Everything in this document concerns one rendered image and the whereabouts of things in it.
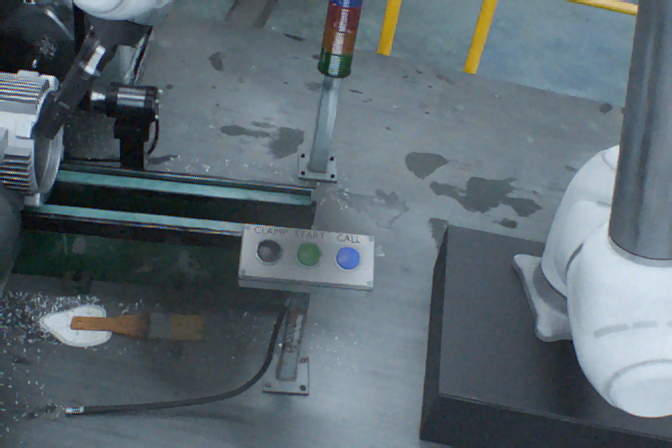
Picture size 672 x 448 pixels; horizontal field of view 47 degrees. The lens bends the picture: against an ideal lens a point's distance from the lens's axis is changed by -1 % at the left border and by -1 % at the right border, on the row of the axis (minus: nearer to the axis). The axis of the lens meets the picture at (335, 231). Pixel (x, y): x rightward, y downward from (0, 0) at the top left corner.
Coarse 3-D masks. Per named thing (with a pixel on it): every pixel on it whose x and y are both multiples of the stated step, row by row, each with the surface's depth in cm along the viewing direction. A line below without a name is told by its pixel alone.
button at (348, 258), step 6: (342, 252) 97; (348, 252) 97; (354, 252) 97; (336, 258) 97; (342, 258) 97; (348, 258) 97; (354, 258) 97; (342, 264) 96; (348, 264) 96; (354, 264) 97
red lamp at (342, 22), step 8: (328, 0) 133; (328, 8) 133; (336, 8) 131; (344, 8) 131; (352, 8) 131; (360, 8) 133; (328, 16) 134; (336, 16) 132; (344, 16) 132; (352, 16) 132; (328, 24) 134; (336, 24) 133; (344, 24) 133; (352, 24) 133
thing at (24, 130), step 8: (56, 80) 115; (56, 88) 115; (24, 120) 105; (16, 128) 105; (24, 128) 105; (32, 128) 106; (16, 136) 105; (24, 136) 105; (32, 136) 106; (24, 200) 112; (32, 200) 112; (40, 200) 114
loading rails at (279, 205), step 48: (96, 192) 125; (144, 192) 125; (192, 192) 126; (240, 192) 128; (288, 192) 130; (48, 240) 118; (96, 240) 118; (144, 240) 118; (192, 240) 119; (240, 240) 119; (192, 288) 125; (240, 288) 126
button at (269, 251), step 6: (264, 240) 96; (270, 240) 96; (258, 246) 96; (264, 246) 96; (270, 246) 96; (276, 246) 96; (258, 252) 95; (264, 252) 95; (270, 252) 95; (276, 252) 96; (264, 258) 95; (270, 258) 95; (276, 258) 95
